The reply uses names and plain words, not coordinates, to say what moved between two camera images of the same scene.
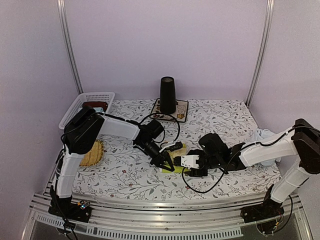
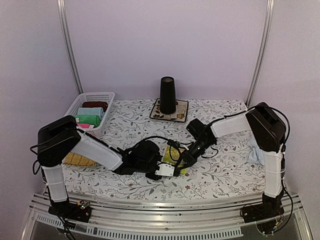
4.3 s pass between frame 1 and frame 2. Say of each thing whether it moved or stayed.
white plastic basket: stayed
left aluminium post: stayed
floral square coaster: stayed
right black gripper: moved
